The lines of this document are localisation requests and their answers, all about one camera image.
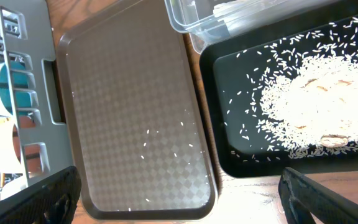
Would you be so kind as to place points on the food scraps pile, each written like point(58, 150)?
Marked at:
point(309, 101)

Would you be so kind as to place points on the light blue bowl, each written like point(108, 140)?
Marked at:
point(20, 80)

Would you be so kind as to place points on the clear plastic bin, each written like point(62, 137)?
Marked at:
point(211, 21)

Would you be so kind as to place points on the white bowl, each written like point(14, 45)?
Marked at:
point(10, 154)

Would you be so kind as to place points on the black waste tray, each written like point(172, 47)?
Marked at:
point(226, 69)

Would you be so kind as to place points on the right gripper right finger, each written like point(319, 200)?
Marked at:
point(304, 199)

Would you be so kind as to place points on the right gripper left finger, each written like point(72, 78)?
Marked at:
point(52, 200)

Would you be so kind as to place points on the grey dish rack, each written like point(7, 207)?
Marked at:
point(26, 37)

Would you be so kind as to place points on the dark brown serving tray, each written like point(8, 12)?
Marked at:
point(136, 134)

